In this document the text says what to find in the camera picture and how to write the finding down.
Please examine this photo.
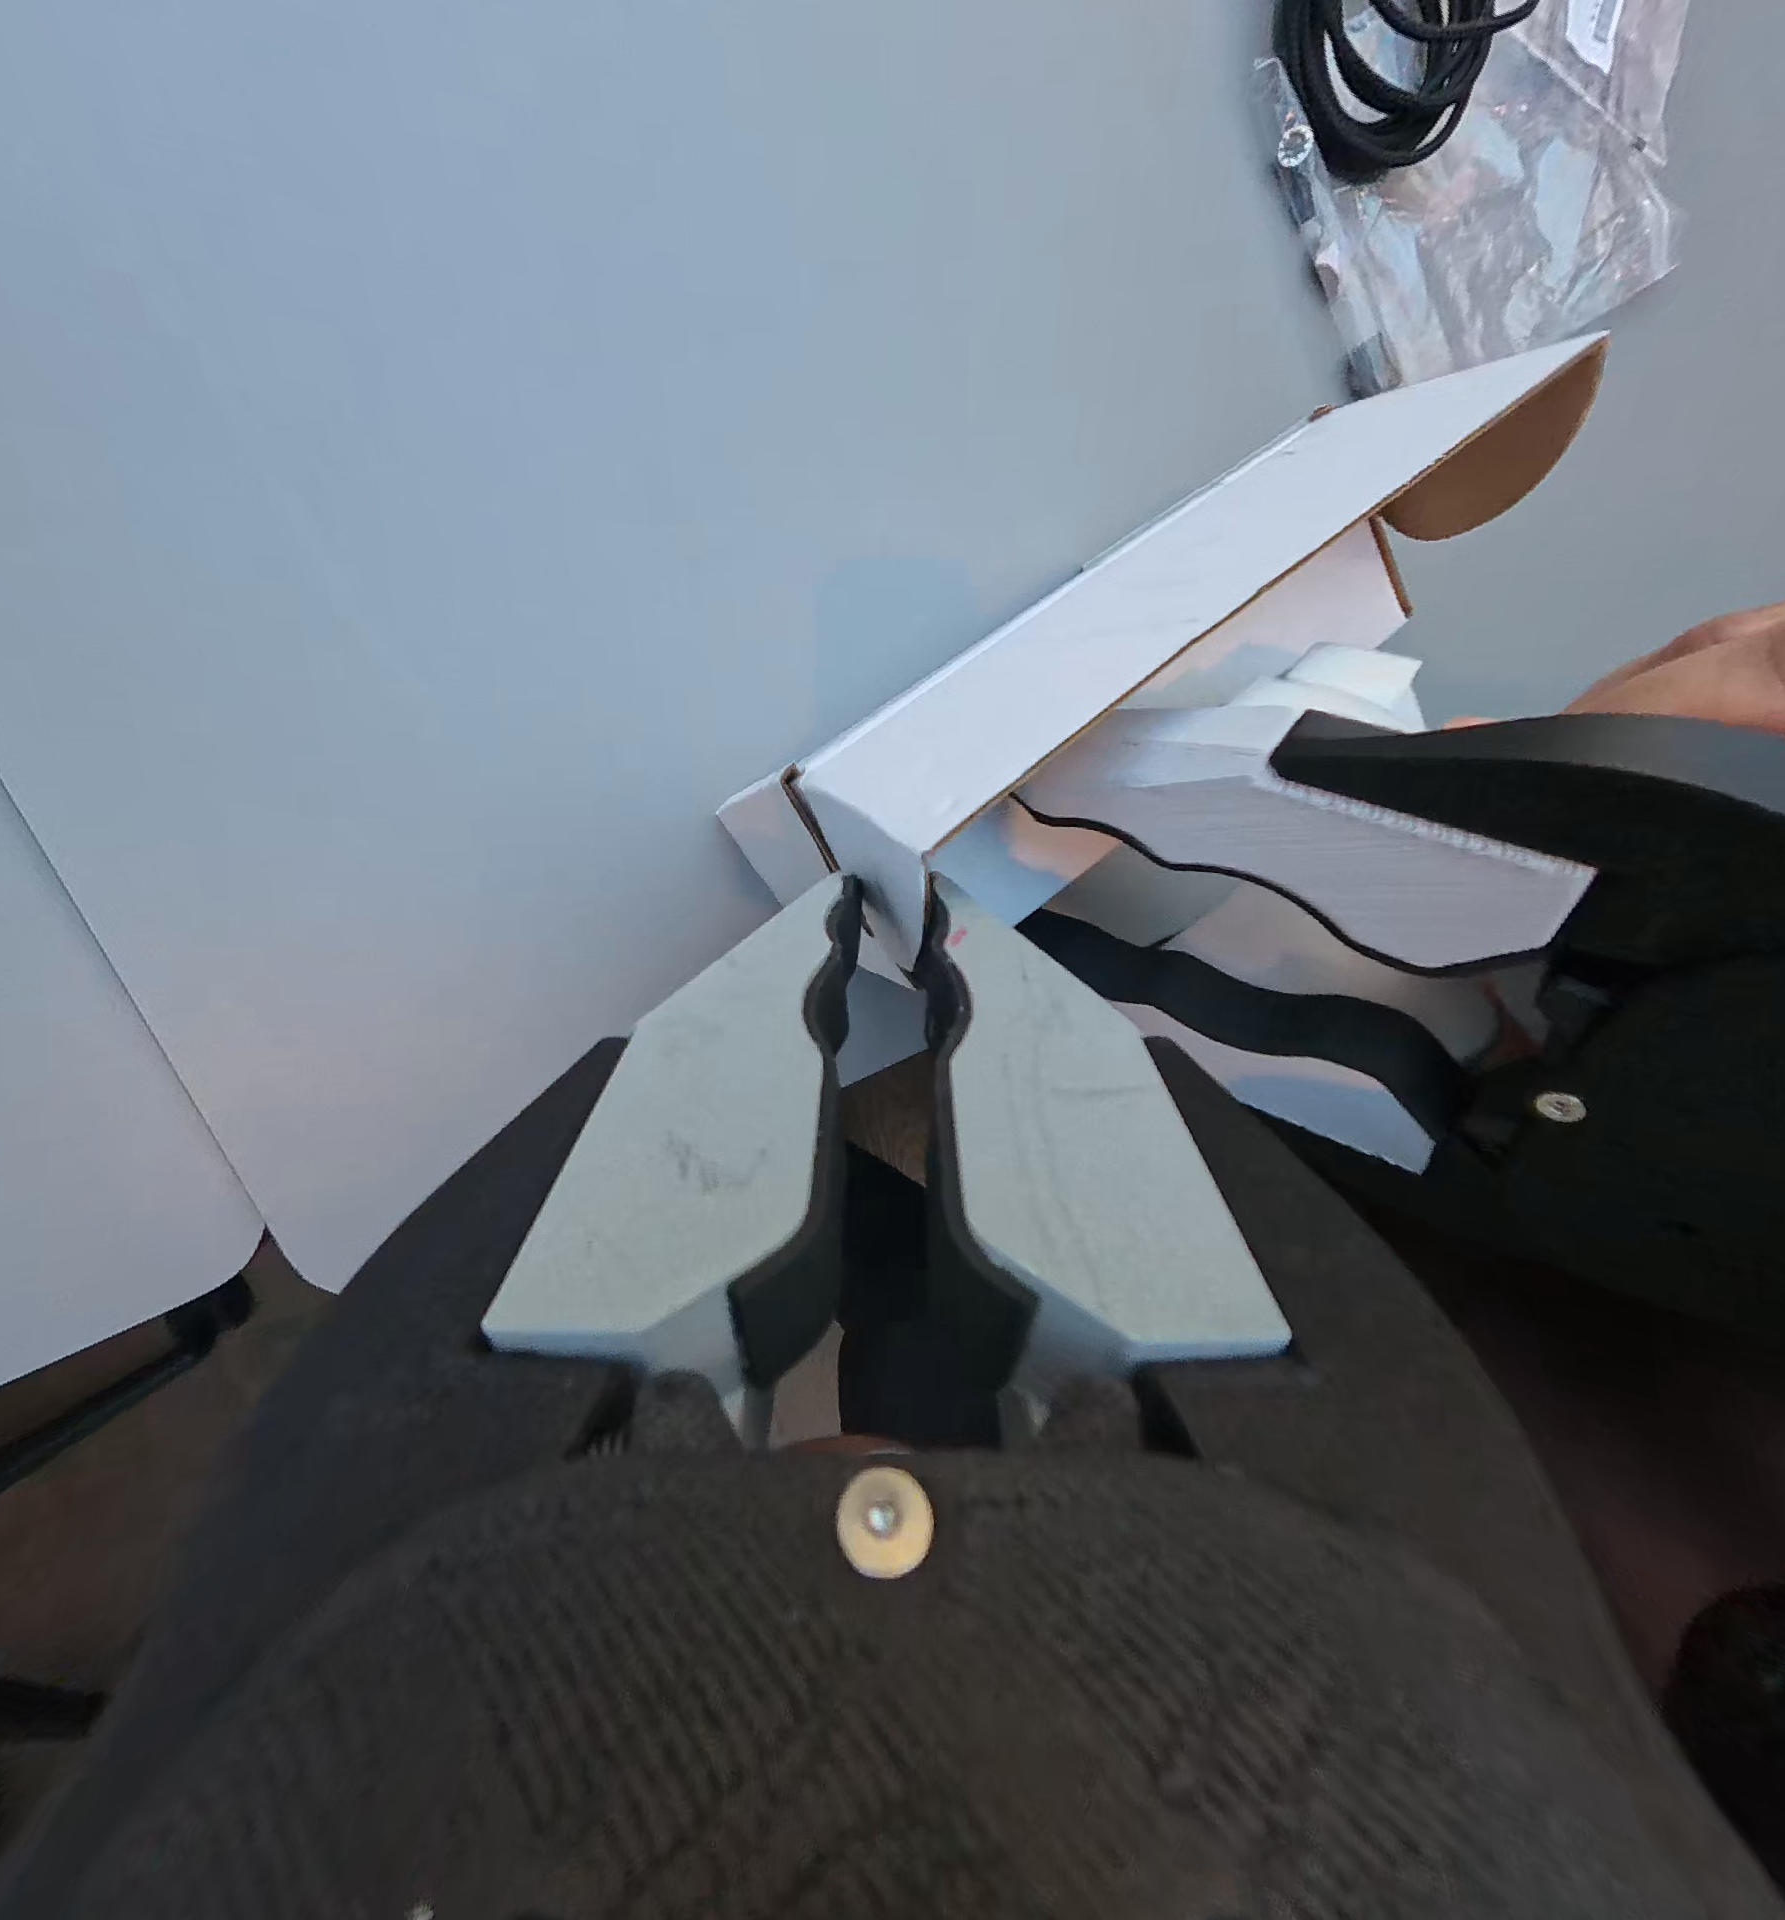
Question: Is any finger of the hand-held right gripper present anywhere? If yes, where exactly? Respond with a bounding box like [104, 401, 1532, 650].
[1016, 905, 1470, 1180]
[1005, 700, 1603, 981]

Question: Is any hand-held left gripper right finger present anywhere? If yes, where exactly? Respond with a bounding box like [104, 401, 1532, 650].
[914, 893, 1297, 1450]

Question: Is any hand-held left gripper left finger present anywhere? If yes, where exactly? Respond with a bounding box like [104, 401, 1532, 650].
[481, 873, 869, 1446]

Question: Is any small white cardboard box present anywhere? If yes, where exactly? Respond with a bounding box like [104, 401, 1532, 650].
[716, 333, 1610, 1086]

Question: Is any crinkled clear plastic bag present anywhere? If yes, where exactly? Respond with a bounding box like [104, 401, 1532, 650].
[1258, 60, 1689, 398]

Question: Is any black desk leg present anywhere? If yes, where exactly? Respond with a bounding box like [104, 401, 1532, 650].
[0, 1274, 256, 1532]

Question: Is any grey desk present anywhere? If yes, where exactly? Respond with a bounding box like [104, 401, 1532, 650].
[0, 0, 1785, 1419]

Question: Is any person's right hand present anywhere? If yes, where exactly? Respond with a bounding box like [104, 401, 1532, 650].
[1448, 592, 1785, 745]

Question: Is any clear packet with barcode label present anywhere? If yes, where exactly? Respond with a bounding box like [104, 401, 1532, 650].
[1494, 0, 1693, 153]

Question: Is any black cable bundle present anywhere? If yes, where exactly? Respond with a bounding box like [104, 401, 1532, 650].
[1271, 0, 1543, 188]

